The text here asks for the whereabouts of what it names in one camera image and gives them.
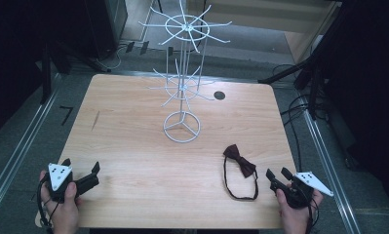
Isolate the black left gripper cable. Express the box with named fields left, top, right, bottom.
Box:
left=35, top=176, right=60, bottom=229

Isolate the metal floor rail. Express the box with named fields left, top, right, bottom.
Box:
left=0, top=72, right=62, bottom=225
left=301, top=108, right=363, bottom=234

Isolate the dark cabinet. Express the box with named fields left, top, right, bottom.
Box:
left=84, top=0, right=129, bottom=60

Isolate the black metal stand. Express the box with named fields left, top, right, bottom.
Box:
left=40, top=40, right=112, bottom=105

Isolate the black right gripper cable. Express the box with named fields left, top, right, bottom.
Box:
left=306, top=194, right=321, bottom=234

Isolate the person's right hand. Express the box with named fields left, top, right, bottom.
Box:
left=275, top=186, right=325, bottom=234

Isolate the white floor cable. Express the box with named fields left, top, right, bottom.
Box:
left=96, top=43, right=129, bottom=71

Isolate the person's left hand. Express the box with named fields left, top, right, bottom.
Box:
left=38, top=170, right=83, bottom=234

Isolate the black floor cable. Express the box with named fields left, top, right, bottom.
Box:
left=279, top=93, right=321, bottom=164

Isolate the black tripod stand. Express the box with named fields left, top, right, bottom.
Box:
left=257, top=0, right=350, bottom=122

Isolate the white wire display rack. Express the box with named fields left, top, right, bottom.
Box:
left=137, top=0, right=233, bottom=144

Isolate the dark red bow tie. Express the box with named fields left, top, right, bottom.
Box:
left=222, top=143, right=260, bottom=201

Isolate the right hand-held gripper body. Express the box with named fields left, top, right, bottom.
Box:
left=287, top=171, right=335, bottom=210

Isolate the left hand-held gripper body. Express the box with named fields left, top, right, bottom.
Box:
left=45, top=163, right=79, bottom=204

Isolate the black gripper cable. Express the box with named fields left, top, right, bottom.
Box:
left=306, top=194, right=321, bottom=234
left=35, top=176, right=60, bottom=229

